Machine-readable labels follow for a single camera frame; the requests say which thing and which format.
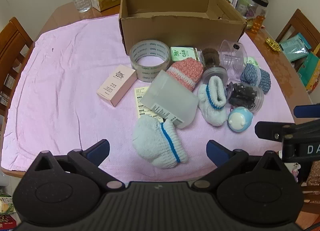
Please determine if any clear jar with black contents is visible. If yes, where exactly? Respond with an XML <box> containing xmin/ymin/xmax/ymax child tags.
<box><xmin>225</xmin><ymin>81</ymin><xmax>265</xmax><ymax>113</ymax></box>

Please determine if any clear plastic dome container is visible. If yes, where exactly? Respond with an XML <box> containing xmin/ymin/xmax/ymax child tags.
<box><xmin>218</xmin><ymin>40</ymin><xmax>248</xmax><ymax>79</ymax></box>

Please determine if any green tissue pack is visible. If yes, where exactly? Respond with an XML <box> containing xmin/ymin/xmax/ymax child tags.
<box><xmin>170</xmin><ymin>46</ymin><xmax>201</xmax><ymax>63</ymax></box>

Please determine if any teal foil packet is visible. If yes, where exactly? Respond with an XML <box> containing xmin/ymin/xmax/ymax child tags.
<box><xmin>279</xmin><ymin>33</ymin><xmax>312</xmax><ymax>62</ymax></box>

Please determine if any clear jar with brown contents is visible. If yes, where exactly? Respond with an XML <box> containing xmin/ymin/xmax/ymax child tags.
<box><xmin>200</xmin><ymin>48</ymin><xmax>229</xmax><ymax>87</ymax></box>

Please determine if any pink towel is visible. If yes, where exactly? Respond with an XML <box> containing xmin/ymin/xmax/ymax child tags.
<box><xmin>1</xmin><ymin>13</ymin><xmax>296</xmax><ymax>184</ymax></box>

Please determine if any green and orange packet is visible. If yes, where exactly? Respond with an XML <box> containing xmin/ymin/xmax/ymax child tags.
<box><xmin>297</xmin><ymin>51</ymin><xmax>320</xmax><ymax>94</ymax></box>

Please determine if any blue round toy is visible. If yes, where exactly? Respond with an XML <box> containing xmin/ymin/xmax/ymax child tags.
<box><xmin>227</xmin><ymin>106</ymin><xmax>254</xmax><ymax>133</ymax></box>

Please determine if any blue knit sock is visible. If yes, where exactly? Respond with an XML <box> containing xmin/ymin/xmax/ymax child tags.
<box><xmin>240</xmin><ymin>63</ymin><xmax>272</xmax><ymax>94</ymax></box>

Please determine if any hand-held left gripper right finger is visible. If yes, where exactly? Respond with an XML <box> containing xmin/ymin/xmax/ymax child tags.
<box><xmin>191</xmin><ymin>140</ymin><xmax>288</xmax><ymax>193</ymax></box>

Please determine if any small green wipes pack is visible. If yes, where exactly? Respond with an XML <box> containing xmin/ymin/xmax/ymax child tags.
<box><xmin>246</xmin><ymin>56</ymin><xmax>260</xmax><ymax>68</ymax></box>

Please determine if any printed carton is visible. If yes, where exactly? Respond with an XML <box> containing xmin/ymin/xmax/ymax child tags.
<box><xmin>0</xmin><ymin>191</ymin><xmax>17</xmax><ymax>229</ymax></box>

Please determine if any wooden chair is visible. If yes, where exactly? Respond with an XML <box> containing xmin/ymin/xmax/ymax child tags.
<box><xmin>275</xmin><ymin>8</ymin><xmax>320</xmax><ymax>46</ymax></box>
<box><xmin>0</xmin><ymin>17</ymin><xmax>34</xmax><ymax>116</ymax></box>

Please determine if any pink knit sock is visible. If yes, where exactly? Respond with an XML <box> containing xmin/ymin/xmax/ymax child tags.
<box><xmin>166</xmin><ymin>59</ymin><xmax>204</xmax><ymax>93</ymax></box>

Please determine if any white sock with blue stripe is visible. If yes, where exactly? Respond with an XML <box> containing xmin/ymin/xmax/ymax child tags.
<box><xmin>197</xmin><ymin>76</ymin><xmax>228</xmax><ymax>126</ymax></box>
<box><xmin>132</xmin><ymin>115</ymin><xmax>189</xmax><ymax>169</ymax></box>

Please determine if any small pink carton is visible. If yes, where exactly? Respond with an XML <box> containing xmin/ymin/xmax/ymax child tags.
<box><xmin>97</xmin><ymin>65</ymin><xmax>137</xmax><ymax>108</ymax></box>

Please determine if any gold ornament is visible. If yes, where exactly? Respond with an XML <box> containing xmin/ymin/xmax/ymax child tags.
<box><xmin>265</xmin><ymin>37</ymin><xmax>281</xmax><ymax>52</ymax></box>

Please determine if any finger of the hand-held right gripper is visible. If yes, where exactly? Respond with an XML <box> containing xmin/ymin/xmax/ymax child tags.
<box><xmin>293</xmin><ymin>104</ymin><xmax>320</xmax><ymax>119</ymax></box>
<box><xmin>255</xmin><ymin>121</ymin><xmax>298</xmax><ymax>144</ymax></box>

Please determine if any brown cardboard box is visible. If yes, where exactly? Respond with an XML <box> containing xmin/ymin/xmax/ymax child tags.
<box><xmin>118</xmin><ymin>0</ymin><xmax>248</xmax><ymax>54</ymax></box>

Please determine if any translucent white plastic bottle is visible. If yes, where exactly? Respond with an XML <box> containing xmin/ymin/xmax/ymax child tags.
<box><xmin>139</xmin><ymin>70</ymin><xmax>199</xmax><ymax>129</ymax></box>

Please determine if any printed paper leaflet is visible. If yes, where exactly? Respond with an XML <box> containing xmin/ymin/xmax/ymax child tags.
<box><xmin>134</xmin><ymin>86</ymin><xmax>165</xmax><ymax>124</ymax></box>

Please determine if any orange pill blister pack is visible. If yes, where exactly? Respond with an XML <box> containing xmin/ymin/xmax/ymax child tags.
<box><xmin>250</xmin><ymin>15</ymin><xmax>266</xmax><ymax>34</ymax></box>

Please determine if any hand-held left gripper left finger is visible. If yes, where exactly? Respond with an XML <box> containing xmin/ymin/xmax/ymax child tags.
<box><xmin>30</xmin><ymin>139</ymin><xmax>125</xmax><ymax>193</ymax></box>

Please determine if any clear packing tape roll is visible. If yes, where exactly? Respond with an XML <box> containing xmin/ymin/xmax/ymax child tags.
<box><xmin>129</xmin><ymin>38</ymin><xmax>172</xmax><ymax>83</ymax></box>

